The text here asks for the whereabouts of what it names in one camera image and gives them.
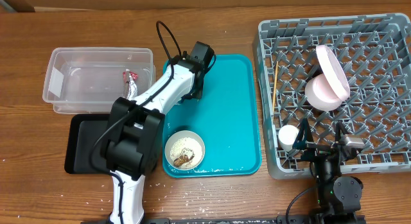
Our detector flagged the clear plastic bin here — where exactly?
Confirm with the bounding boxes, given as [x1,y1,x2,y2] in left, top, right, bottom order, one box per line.
[42,47,155,114]

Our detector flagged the red silver snack wrapper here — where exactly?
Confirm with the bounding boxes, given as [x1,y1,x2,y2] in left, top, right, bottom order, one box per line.
[123,69,138,100]

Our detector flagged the grey dishwasher rack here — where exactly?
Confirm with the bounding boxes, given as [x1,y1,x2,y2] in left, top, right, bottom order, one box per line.
[252,13,410,179]

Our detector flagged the teal serving tray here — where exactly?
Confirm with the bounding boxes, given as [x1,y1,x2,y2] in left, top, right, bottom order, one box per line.
[162,54,262,178]

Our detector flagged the pink bowl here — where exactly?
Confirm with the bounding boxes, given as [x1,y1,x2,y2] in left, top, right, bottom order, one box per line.
[304,74,342,111]

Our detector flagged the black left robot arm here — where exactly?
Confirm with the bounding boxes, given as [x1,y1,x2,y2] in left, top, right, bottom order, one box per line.
[98,42,216,223]

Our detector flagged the wooden chopstick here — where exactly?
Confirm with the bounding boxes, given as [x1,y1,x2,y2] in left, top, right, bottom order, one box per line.
[272,61,279,112]

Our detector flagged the grey bowl with food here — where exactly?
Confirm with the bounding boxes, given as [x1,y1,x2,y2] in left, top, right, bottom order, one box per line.
[164,130,206,171]

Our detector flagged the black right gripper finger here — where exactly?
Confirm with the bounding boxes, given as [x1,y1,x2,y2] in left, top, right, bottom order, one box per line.
[335,121,348,145]
[292,118,314,150]

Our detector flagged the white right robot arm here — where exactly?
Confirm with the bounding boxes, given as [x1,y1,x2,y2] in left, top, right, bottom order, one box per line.
[285,118,366,224]

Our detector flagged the black tray bin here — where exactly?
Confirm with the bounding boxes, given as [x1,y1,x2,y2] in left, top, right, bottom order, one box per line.
[64,112,160,174]

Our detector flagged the white round plate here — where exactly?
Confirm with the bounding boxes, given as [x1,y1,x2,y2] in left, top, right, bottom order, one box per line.
[315,45,350,101]

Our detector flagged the beige cup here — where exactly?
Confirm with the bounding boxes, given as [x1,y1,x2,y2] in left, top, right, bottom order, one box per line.
[277,125,299,151]

